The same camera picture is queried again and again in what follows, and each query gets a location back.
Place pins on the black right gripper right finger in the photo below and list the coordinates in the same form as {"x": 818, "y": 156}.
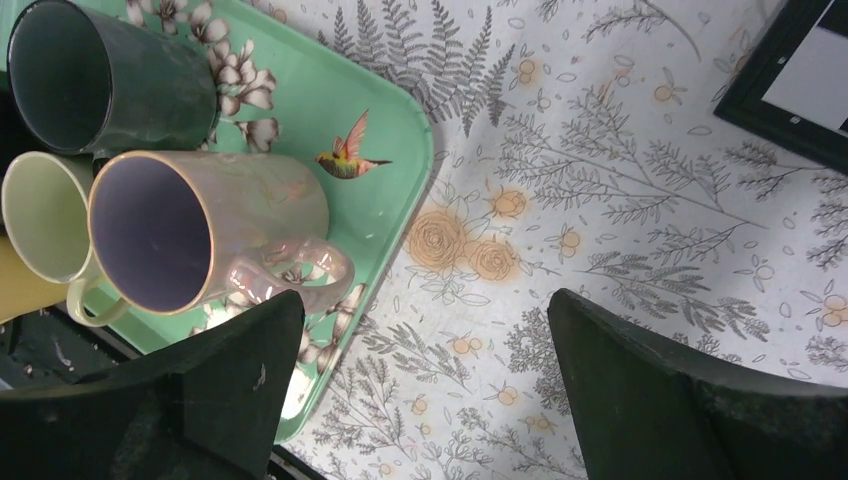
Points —
{"x": 647, "y": 407}

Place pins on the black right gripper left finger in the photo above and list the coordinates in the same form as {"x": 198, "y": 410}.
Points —
{"x": 206, "y": 407}

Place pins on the pink iridescent mug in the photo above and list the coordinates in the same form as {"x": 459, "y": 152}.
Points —
{"x": 173, "y": 230}

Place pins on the yellow mug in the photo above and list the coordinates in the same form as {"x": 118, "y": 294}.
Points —
{"x": 22, "y": 291}

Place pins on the pale green mug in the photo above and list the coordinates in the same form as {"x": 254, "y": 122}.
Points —
{"x": 45, "y": 203}

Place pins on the floral tablecloth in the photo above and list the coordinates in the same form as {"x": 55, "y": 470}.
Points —
{"x": 575, "y": 147}

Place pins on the green floral tray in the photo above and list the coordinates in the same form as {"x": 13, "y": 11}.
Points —
{"x": 278, "y": 92}

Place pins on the dark green mug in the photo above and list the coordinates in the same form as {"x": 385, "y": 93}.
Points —
{"x": 85, "y": 83}

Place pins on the black white chessboard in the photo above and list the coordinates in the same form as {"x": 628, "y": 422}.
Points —
{"x": 792, "y": 91}

